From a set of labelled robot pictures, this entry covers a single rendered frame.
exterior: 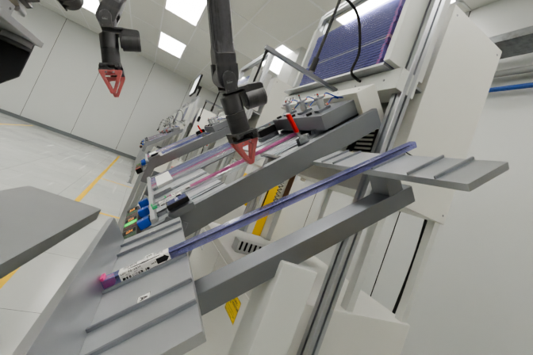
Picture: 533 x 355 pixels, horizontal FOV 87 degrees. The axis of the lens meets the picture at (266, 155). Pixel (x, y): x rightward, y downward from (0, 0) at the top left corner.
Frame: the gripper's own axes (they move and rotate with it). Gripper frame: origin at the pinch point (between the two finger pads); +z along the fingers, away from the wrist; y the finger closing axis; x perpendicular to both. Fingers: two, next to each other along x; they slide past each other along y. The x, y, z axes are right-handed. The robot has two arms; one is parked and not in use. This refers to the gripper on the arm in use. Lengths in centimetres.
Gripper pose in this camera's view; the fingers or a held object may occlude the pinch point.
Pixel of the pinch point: (250, 161)
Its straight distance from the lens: 83.1
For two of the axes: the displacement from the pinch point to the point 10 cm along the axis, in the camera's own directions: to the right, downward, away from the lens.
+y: -4.2, -0.8, 9.0
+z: 2.8, 9.3, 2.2
